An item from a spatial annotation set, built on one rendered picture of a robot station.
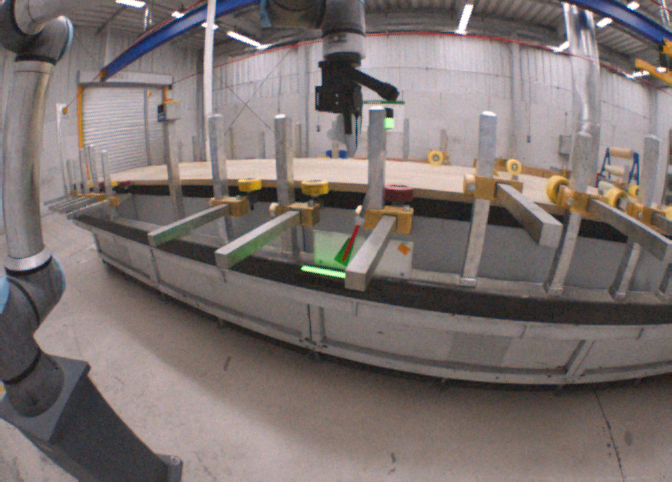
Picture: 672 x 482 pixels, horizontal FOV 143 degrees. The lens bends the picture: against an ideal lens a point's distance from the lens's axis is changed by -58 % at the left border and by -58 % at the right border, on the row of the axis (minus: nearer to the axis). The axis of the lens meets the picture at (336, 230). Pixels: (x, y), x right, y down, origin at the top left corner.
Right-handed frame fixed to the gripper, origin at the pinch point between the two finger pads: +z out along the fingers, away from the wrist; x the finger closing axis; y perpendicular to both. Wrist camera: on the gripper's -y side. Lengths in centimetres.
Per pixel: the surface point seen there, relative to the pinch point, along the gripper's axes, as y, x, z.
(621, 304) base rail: -79, -4, 31
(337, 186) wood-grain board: 12.1, -22.4, 12.1
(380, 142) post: -4.3, -6.1, -1.9
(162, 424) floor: 69, 40, 101
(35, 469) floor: 101, 112, 101
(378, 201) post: -4.2, -6.2, 11.8
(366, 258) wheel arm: -7.7, 18.2, 14.8
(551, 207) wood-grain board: -54, -22, 12
